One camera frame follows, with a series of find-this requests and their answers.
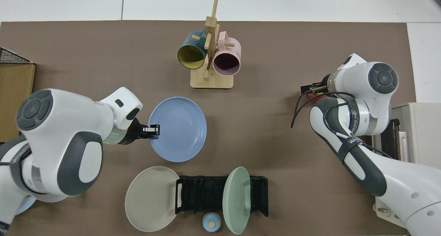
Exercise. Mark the red yellow apple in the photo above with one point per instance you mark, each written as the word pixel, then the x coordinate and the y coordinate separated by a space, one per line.
pixel 315 96

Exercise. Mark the beige plate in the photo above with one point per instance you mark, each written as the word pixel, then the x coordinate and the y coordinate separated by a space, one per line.
pixel 151 199

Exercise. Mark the black dish rack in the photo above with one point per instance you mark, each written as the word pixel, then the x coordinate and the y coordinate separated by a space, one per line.
pixel 206 194

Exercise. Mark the green plate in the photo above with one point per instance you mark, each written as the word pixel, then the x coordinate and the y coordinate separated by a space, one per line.
pixel 236 201

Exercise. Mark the light blue plate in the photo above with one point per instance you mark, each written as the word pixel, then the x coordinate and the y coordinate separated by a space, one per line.
pixel 26 205

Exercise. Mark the brown table cloth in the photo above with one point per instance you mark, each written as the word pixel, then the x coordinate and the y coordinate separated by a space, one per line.
pixel 258 132

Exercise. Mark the wooden cup stand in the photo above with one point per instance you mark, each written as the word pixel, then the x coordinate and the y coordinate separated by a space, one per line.
pixel 212 81

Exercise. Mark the pink mug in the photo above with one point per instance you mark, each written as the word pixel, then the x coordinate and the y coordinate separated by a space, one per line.
pixel 227 58

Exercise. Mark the dark teal mug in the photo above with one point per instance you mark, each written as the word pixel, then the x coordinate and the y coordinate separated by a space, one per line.
pixel 191 53

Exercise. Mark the small blue round thing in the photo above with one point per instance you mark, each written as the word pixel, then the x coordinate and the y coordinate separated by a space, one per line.
pixel 211 222

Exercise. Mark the pale toaster oven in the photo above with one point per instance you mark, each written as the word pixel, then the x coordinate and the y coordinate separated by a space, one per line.
pixel 423 132

